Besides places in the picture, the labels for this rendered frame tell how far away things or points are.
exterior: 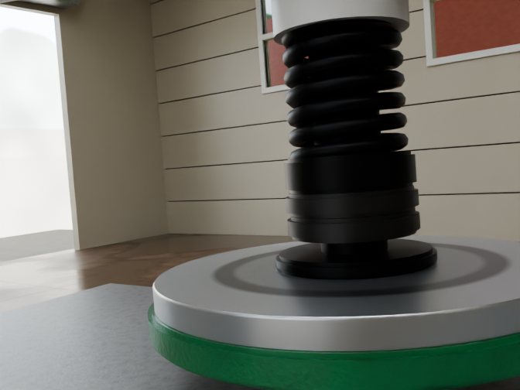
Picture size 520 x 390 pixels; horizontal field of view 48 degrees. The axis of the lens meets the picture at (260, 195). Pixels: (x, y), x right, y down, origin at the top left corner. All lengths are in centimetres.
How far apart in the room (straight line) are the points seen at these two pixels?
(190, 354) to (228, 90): 800
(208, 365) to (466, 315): 10
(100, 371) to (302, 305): 17
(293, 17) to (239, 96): 779
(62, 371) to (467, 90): 628
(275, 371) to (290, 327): 2
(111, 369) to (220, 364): 14
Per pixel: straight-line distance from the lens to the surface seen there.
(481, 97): 649
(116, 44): 888
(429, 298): 24
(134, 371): 36
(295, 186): 29
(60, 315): 52
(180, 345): 25
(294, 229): 30
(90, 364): 38
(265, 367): 22
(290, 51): 30
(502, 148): 642
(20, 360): 41
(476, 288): 26
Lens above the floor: 96
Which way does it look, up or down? 3 degrees down
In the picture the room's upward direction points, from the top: 4 degrees counter-clockwise
